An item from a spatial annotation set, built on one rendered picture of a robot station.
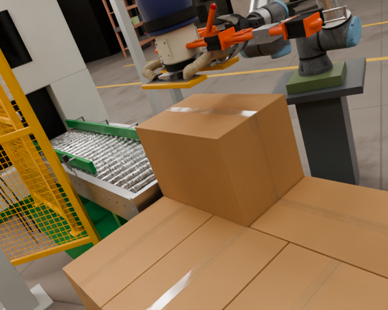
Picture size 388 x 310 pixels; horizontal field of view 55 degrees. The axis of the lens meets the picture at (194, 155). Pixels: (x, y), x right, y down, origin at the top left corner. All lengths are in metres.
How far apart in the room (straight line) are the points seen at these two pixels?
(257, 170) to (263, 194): 0.11
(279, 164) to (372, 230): 0.45
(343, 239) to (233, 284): 0.40
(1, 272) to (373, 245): 2.00
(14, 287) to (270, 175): 1.71
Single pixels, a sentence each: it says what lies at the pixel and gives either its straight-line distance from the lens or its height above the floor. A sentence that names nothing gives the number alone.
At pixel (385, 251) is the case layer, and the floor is 0.54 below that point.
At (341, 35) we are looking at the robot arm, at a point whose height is 0.99.
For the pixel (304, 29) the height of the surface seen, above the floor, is 1.23.
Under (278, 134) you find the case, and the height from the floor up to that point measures 0.81.
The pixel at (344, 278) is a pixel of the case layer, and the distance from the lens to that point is 1.26.
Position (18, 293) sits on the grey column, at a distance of 2.64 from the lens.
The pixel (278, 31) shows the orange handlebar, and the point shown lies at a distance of 1.22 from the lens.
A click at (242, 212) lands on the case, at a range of 1.49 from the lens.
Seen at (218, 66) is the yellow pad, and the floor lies 1.13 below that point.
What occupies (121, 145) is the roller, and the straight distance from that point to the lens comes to 3.01.
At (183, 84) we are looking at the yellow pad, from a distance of 1.45.
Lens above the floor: 1.44
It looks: 23 degrees down
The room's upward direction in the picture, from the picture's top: 20 degrees counter-clockwise
